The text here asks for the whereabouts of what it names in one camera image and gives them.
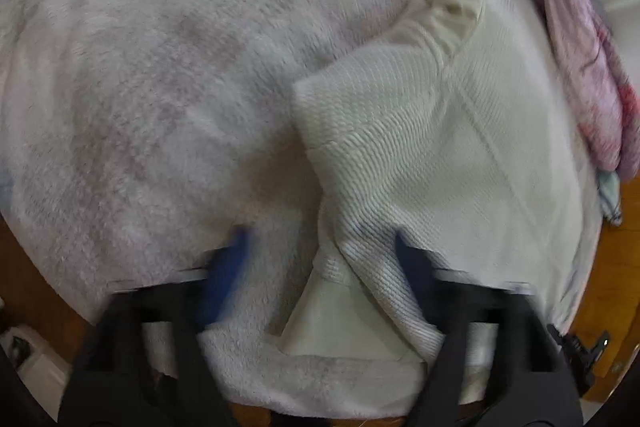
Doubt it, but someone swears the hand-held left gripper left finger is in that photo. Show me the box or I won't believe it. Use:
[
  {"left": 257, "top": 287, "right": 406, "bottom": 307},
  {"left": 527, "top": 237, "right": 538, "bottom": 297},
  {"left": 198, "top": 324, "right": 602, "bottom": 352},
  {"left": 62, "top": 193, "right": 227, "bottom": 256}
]
[{"left": 57, "top": 226, "right": 252, "bottom": 427}]

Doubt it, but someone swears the light teal cloth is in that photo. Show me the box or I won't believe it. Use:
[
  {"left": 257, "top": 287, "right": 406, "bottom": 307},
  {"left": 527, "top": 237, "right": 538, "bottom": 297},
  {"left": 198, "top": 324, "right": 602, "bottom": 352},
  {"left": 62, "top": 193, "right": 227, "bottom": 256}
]
[{"left": 596, "top": 169, "right": 623, "bottom": 225}]

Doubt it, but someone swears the cream knitted sweater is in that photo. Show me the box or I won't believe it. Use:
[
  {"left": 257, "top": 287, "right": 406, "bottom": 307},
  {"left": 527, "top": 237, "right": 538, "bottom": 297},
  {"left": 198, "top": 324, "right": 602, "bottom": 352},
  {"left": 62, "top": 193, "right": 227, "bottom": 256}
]
[{"left": 280, "top": 0, "right": 586, "bottom": 365}]

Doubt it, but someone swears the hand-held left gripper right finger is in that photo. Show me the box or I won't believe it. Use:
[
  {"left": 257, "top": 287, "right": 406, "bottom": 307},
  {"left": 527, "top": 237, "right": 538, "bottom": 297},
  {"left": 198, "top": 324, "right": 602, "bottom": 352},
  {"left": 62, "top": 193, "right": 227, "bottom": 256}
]
[{"left": 395, "top": 229, "right": 585, "bottom": 427}]

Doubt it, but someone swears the pink floral quilt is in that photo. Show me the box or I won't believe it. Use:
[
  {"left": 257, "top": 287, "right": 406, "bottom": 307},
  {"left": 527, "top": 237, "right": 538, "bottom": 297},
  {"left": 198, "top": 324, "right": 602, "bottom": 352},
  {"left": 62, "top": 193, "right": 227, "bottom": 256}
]
[{"left": 520, "top": 0, "right": 640, "bottom": 172}]

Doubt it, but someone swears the white box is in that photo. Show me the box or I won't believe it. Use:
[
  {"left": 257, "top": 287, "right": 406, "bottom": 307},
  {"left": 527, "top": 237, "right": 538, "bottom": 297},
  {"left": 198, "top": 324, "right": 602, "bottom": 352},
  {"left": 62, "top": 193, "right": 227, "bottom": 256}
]
[{"left": 0, "top": 324, "right": 73, "bottom": 403}]

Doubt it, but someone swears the fluffy white round rug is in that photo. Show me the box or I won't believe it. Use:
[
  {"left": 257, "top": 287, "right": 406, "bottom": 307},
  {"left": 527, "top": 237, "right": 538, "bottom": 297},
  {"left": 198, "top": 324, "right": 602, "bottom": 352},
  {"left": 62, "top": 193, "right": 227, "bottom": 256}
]
[{"left": 0, "top": 0, "right": 603, "bottom": 420}]

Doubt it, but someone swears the black clip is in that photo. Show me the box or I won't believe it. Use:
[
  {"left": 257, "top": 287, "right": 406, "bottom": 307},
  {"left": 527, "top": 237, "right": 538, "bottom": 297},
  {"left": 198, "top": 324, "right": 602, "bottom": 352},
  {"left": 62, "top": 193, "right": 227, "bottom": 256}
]
[{"left": 547, "top": 324, "right": 613, "bottom": 400}]

